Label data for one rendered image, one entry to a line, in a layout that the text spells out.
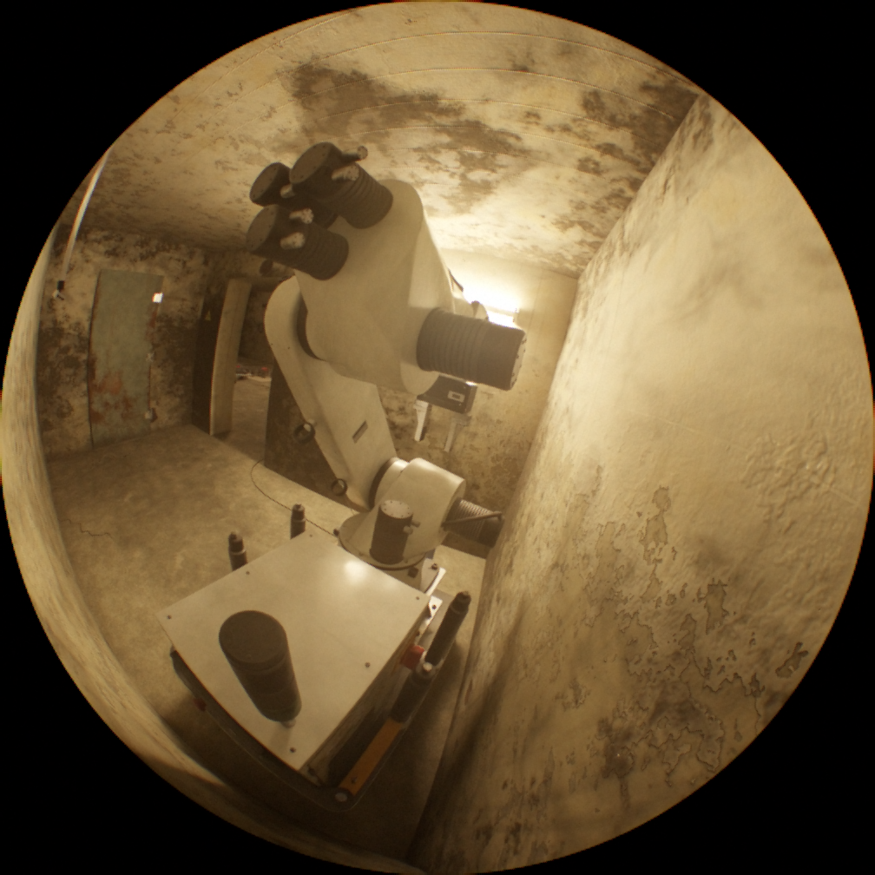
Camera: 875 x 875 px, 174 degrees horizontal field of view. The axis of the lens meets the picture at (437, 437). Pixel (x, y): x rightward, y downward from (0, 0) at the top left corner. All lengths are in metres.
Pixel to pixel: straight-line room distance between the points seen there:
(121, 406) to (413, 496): 3.88
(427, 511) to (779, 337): 1.04
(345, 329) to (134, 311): 3.80
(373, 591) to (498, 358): 0.53
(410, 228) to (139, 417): 4.20
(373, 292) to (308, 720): 0.65
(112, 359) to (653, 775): 4.43
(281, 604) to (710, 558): 0.71
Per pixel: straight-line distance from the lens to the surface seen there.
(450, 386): 1.20
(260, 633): 0.27
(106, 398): 4.21
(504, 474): 2.33
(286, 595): 0.64
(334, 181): 0.42
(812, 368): 0.42
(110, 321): 4.10
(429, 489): 1.06
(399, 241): 0.45
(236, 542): 1.16
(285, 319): 0.66
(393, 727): 1.24
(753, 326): 0.52
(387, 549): 1.01
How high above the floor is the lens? 1.57
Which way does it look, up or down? 15 degrees down
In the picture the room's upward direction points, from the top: 15 degrees clockwise
